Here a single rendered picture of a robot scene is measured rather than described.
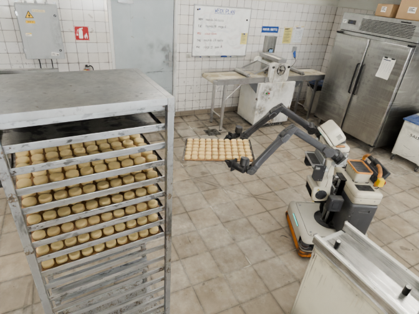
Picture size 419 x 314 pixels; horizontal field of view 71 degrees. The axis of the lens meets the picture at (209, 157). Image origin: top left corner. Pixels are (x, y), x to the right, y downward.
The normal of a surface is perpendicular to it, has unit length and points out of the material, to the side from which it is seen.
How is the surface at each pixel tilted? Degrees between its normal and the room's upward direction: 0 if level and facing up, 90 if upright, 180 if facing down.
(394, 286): 0
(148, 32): 90
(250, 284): 0
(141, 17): 90
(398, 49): 90
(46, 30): 90
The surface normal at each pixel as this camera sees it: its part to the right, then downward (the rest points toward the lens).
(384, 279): 0.08, -0.86
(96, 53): 0.42, 0.48
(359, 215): 0.00, 0.50
